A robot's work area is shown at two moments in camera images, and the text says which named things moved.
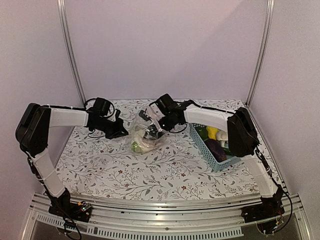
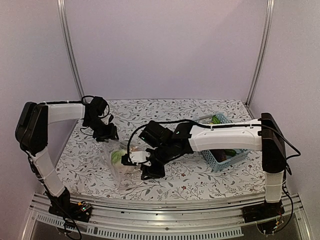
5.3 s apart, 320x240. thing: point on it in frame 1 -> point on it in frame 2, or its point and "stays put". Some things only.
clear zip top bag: x=146 y=133 -> x=120 y=176
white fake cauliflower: x=144 y=144 -> x=116 y=156
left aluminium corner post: x=62 y=13 stays put
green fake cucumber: x=227 y=150 stays put
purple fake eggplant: x=215 y=148 stays put
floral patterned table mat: x=96 y=165 stays put
